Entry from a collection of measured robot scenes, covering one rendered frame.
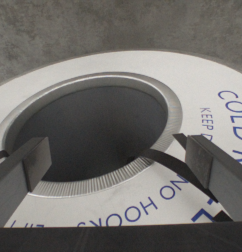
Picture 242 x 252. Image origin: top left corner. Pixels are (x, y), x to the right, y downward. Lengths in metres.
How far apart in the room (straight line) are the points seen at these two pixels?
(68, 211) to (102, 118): 0.60
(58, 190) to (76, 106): 0.52
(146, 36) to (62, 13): 0.54
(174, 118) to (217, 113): 0.11
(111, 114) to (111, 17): 0.62
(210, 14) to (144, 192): 1.12
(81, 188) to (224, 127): 0.36
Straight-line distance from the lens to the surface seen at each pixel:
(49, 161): 0.17
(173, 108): 0.53
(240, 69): 0.79
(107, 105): 0.85
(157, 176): 0.37
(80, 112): 0.86
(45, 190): 0.41
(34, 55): 1.48
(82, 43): 1.31
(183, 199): 0.35
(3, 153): 0.55
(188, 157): 0.16
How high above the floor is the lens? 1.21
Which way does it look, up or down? 49 degrees down
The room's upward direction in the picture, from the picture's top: 172 degrees counter-clockwise
